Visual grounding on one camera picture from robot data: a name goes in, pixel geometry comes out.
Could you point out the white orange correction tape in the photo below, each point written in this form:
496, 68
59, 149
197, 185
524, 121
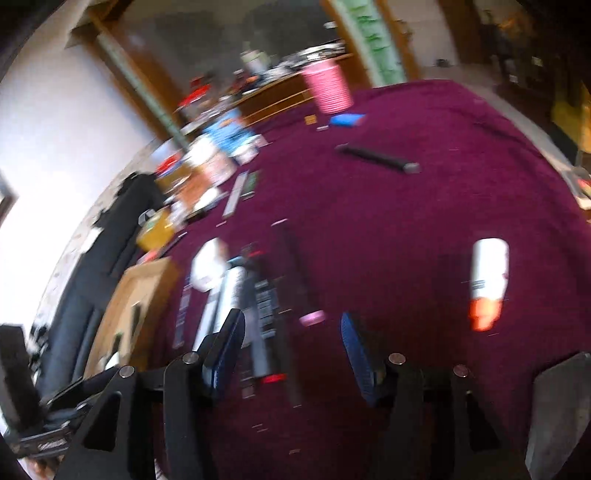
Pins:
488, 277

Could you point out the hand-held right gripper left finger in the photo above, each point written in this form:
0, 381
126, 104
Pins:
225, 357

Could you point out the white bottle blue label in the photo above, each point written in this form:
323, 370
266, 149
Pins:
228, 131

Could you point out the maroon tablecloth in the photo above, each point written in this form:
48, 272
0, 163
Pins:
415, 221

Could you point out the green white wall scroll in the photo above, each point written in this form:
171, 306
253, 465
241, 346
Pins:
374, 37

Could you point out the yellow packing tape roll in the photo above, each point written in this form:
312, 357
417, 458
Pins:
154, 230

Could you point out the pink ribbed cup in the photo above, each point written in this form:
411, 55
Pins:
328, 87

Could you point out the clear gel pen black grip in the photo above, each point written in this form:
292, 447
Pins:
183, 316

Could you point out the jars with red lids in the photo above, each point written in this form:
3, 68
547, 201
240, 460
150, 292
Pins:
277, 94

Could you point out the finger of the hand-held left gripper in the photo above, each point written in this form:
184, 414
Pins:
76, 392

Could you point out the cardboard box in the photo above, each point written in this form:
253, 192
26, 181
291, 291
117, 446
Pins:
138, 286

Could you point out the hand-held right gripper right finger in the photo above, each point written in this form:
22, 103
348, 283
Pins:
361, 364

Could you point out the green flat bar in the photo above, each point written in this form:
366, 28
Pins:
250, 184

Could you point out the black marker pink cap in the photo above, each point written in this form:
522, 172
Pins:
300, 277

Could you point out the silver pen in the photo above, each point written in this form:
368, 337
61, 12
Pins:
231, 295

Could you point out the black marker red cap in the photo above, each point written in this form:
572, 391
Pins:
263, 332

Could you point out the blue eraser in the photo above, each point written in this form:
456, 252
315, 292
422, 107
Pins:
346, 121

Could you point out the grey flat object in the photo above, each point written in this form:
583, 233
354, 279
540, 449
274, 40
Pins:
554, 415

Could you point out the white ribbed plastic case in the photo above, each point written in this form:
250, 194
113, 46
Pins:
210, 265

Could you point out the black sofa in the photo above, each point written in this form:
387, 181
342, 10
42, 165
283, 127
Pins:
106, 221

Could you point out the white flat bar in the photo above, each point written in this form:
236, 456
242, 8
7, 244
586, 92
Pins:
233, 194

